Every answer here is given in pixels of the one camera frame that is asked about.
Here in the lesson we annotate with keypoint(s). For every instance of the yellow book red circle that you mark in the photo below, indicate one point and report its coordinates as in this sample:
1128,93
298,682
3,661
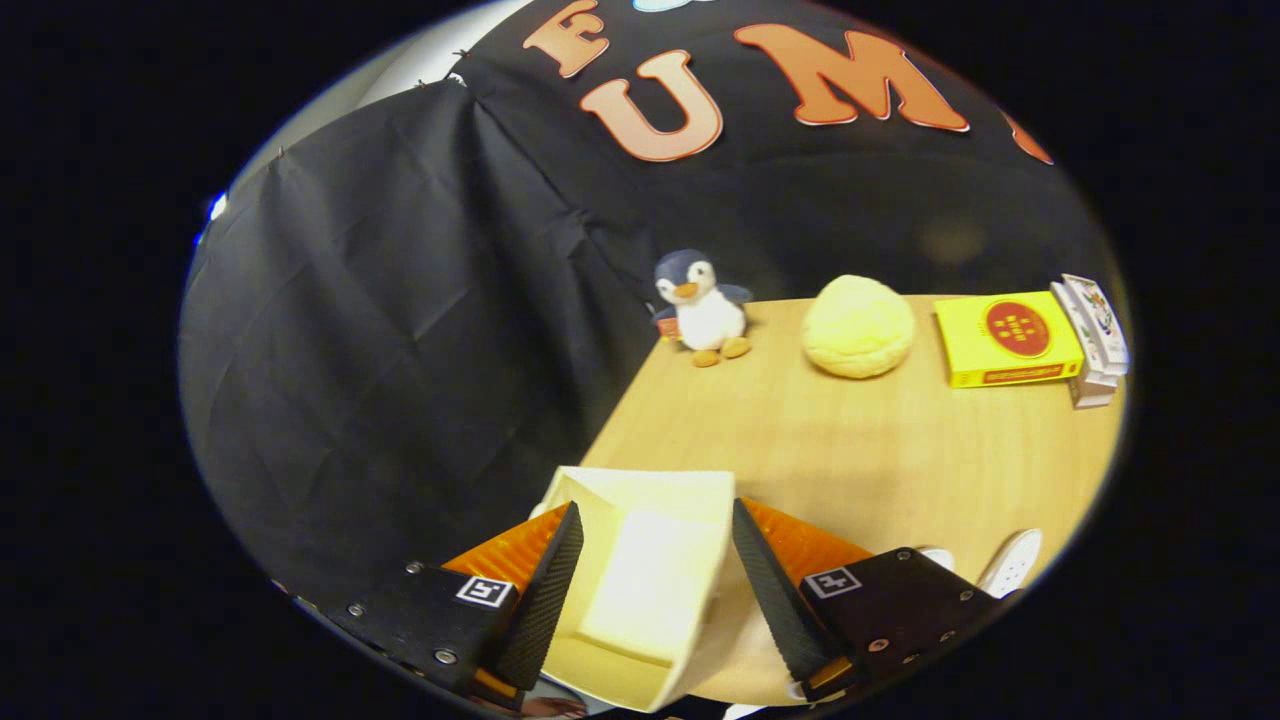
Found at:
965,345

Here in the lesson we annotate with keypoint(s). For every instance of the cream fabric storage box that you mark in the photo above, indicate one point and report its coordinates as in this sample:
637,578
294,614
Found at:
650,570

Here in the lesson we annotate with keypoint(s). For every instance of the yellow plush bun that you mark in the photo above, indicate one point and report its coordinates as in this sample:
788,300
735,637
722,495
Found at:
858,328

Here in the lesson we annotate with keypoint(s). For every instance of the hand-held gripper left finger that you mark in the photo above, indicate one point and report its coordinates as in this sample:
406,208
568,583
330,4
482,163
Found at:
545,600

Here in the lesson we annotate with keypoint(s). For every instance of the plush penguin toy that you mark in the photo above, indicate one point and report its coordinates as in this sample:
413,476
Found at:
710,318

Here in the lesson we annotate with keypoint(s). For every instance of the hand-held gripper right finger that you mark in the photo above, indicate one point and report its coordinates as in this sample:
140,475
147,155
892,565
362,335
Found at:
775,595

